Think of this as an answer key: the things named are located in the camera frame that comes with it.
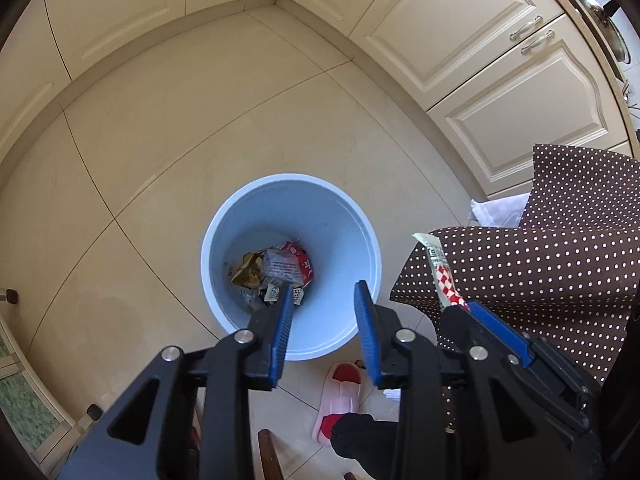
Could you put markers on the cream kitchen cabinets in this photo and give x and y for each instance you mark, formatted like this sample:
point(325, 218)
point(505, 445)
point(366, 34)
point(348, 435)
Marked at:
point(450, 20)

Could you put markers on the frosted glass door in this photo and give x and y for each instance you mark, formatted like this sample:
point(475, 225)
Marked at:
point(25, 400)

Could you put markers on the white cloth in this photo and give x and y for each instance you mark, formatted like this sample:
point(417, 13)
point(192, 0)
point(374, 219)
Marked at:
point(500, 210)

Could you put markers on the person's black-clad leg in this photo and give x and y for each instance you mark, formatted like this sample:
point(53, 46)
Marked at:
point(360, 440)

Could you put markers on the red white crumpled wrapper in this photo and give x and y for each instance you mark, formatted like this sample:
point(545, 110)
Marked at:
point(304, 260)

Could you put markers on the brown dotted tablecloth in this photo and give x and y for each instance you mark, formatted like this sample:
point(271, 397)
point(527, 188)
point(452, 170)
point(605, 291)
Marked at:
point(550, 260)

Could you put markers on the pink red slipper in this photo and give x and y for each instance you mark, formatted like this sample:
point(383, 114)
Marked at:
point(340, 400)

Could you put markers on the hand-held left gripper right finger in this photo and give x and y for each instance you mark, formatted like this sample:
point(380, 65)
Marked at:
point(365, 330)

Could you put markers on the crumpled gold wrapper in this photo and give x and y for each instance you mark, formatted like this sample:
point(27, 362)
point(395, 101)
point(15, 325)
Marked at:
point(247, 271)

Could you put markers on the steel pan on counter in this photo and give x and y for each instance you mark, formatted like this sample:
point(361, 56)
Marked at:
point(607, 32)

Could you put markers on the light blue trash bin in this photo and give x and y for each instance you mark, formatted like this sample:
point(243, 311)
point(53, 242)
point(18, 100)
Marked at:
point(300, 210)

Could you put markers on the small white green wrapper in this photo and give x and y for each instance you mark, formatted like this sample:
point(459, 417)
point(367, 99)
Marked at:
point(272, 292)

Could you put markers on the black capped furniture leg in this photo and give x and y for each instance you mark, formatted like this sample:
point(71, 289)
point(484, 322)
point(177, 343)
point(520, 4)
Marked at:
point(9, 296)
point(94, 412)

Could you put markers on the long white checkered wrapper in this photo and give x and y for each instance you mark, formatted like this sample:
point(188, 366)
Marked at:
point(442, 280)

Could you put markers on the clear crumpled wrapper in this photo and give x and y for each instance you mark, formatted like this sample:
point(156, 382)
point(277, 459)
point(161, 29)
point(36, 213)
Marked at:
point(280, 267)

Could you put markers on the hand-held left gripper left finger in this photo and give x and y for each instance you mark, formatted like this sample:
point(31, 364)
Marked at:
point(282, 330)

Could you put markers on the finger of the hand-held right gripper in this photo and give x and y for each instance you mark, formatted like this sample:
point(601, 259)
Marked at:
point(455, 327)
point(495, 326)

